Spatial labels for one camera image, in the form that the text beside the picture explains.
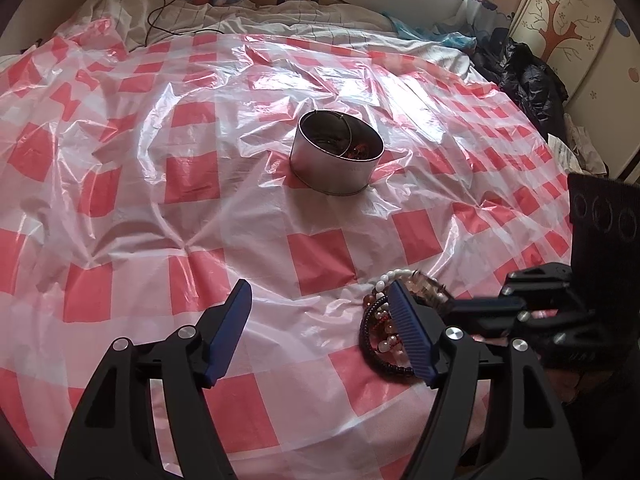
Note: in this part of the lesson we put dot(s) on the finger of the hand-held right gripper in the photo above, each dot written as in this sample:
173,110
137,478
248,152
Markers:
542,280
480,306

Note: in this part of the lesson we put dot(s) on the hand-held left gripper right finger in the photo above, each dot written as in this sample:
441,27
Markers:
411,331

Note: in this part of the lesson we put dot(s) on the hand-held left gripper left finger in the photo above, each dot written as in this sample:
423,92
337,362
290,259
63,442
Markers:
227,331

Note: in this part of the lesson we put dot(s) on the round metal tin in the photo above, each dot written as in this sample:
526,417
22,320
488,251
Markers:
325,170

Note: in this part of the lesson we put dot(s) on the crumpled white papers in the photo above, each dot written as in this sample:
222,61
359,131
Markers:
580,147

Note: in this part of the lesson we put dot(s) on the red checked plastic sheet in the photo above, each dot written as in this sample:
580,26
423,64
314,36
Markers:
150,210

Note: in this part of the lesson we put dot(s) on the black puffer jacket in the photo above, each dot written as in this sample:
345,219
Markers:
530,85

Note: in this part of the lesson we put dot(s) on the tree print wardrobe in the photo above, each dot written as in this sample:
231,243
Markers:
580,35

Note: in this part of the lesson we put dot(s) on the blue plastic bag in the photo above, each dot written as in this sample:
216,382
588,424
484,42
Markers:
450,39

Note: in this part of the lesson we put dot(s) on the white striped bedsheet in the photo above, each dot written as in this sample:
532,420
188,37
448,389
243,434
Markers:
300,20

